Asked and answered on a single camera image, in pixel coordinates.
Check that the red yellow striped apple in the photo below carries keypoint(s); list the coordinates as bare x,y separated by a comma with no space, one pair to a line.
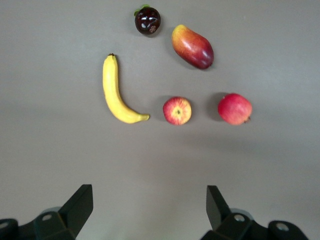
177,110

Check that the red yellow mango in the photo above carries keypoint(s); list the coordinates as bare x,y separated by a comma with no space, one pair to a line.
192,47

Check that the dark purple mangosteen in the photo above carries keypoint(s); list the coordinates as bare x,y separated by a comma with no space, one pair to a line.
147,21

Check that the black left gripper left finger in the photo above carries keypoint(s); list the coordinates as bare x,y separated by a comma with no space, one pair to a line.
75,210

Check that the yellow banana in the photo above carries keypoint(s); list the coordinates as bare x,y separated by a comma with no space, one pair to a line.
112,97

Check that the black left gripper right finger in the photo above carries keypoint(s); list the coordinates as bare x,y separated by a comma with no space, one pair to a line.
220,212

